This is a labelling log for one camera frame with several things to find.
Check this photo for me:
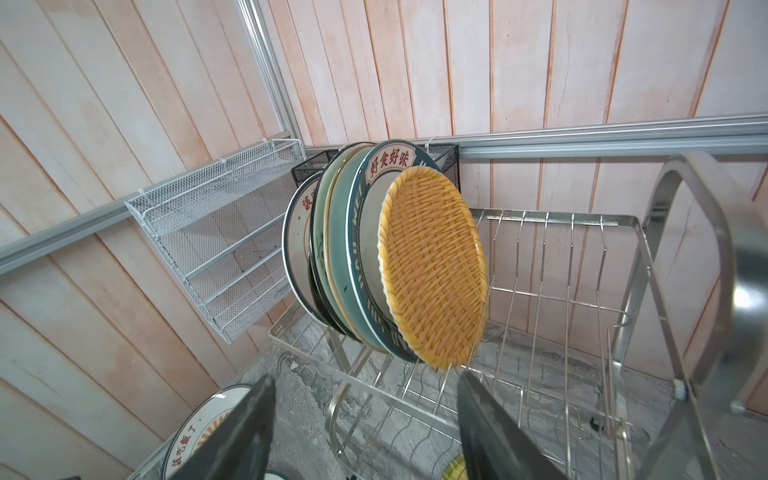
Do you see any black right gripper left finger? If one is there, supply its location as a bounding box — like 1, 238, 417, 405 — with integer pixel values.
170, 374, 277, 479

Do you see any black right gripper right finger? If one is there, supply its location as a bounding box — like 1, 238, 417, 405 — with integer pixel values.
457, 372, 565, 479

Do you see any stainless steel dish rack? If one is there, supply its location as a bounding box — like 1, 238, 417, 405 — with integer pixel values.
270, 155, 767, 479

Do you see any orange woven bamboo plate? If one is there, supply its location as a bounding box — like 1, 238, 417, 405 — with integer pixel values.
377, 166, 489, 369

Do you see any white plate dark lettered rim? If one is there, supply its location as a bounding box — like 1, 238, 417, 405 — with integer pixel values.
345, 140, 439, 362

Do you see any dark navy plate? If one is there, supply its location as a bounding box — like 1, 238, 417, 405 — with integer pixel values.
307, 258, 348, 335

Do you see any cream plate with red flowers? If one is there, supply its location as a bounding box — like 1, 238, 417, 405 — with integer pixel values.
310, 142, 364, 340

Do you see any light green flower plate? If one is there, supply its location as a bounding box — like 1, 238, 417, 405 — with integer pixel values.
323, 142, 385, 353

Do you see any yellow green woven plate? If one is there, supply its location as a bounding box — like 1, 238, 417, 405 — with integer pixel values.
441, 455, 468, 480

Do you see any white wire mesh shelf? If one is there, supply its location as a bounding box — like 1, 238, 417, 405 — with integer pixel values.
125, 138, 306, 344

